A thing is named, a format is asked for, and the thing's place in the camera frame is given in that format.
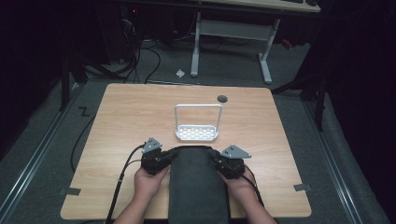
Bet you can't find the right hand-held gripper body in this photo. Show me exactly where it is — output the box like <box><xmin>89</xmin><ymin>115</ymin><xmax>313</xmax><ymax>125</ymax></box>
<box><xmin>214</xmin><ymin>144</ymin><xmax>252</xmax><ymax>180</ymax></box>

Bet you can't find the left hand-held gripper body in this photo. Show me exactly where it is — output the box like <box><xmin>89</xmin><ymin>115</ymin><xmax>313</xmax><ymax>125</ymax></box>
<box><xmin>140</xmin><ymin>136</ymin><xmax>173</xmax><ymax>175</ymax></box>

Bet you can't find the white rack with handle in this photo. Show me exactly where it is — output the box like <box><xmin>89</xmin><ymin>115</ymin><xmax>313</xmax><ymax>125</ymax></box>
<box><xmin>174</xmin><ymin>103</ymin><xmax>224</xmax><ymax>143</ymax></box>

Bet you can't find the dark grey cloth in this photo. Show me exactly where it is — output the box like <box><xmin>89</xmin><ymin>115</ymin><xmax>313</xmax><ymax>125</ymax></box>
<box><xmin>167</xmin><ymin>145</ymin><xmax>232</xmax><ymax>224</ymax></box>

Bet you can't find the person's left hand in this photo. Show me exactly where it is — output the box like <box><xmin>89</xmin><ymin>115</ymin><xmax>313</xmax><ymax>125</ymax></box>
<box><xmin>133</xmin><ymin>163</ymin><xmax>172</xmax><ymax>203</ymax></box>

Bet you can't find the person's right hand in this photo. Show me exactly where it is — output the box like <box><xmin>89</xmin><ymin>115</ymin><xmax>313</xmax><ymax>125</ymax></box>
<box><xmin>219</xmin><ymin>171</ymin><xmax>260</xmax><ymax>204</ymax></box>

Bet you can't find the black metal stand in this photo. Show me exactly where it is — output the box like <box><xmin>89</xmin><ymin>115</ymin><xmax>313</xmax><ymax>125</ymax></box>
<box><xmin>58</xmin><ymin>54</ymin><xmax>90</xmax><ymax>112</ymax></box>
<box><xmin>271</xmin><ymin>73</ymin><xmax>329</xmax><ymax>133</ymax></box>

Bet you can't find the white-framed desk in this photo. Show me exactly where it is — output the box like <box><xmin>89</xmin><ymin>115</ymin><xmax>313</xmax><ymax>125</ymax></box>
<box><xmin>190</xmin><ymin>0</ymin><xmax>322</xmax><ymax>85</ymax></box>

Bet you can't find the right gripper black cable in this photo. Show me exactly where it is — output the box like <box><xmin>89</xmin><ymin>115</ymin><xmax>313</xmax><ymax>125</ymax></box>
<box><xmin>241</xmin><ymin>164</ymin><xmax>266</xmax><ymax>209</ymax></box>

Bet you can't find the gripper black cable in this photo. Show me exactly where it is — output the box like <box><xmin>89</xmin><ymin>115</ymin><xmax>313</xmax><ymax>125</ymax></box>
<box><xmin>105</xmin><ymin>143</ymin><xmax>148</xmax><ymax>224</ymax></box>
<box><xmin>241</xmin><ymin>164</ymin><xmax>266</xmax><ymax>209</ymax></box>

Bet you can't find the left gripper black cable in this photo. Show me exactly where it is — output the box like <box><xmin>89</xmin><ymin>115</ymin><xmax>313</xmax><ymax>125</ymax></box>
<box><xmin>105</xmin><ymin>143</ymin><xmax>148</xmax><ymax>224</ymax></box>

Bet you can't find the black floor cable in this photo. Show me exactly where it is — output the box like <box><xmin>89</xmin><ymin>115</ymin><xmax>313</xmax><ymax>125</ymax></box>
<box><xmin>70</xmin><ymin>114</ymin><xmax>97</xmax><ymax>175</ymax></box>

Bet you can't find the bundle of black floor cables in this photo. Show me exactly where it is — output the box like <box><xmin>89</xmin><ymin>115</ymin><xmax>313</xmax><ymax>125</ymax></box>
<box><xmin>120</xmin><ymin>17</ymin><xmax>163</xmax><ymax>85</ymax></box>

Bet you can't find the metal floor rail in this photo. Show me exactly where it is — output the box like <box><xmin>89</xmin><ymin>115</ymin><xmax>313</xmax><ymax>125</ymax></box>
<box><xmin>0</xmin><ymin>82</ymin><xmax>80</xmax><ymax>220</ymax></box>
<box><xmin>303</xmin><ymin>101</ymin><xmax>363</xmax><ymax>224</ymax></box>

